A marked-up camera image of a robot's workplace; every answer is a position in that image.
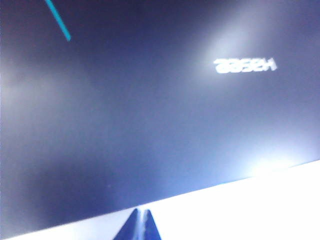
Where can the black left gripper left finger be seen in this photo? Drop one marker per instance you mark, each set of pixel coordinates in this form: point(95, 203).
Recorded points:
point(131, 228)

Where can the white raised desk platform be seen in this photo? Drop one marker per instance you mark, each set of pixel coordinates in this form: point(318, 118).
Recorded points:
point(237, 212)

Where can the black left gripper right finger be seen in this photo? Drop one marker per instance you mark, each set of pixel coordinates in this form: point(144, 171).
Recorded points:
point(151, 228)

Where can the black Hasee laptop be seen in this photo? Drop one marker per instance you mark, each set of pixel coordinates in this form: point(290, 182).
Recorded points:
point(150, 112)

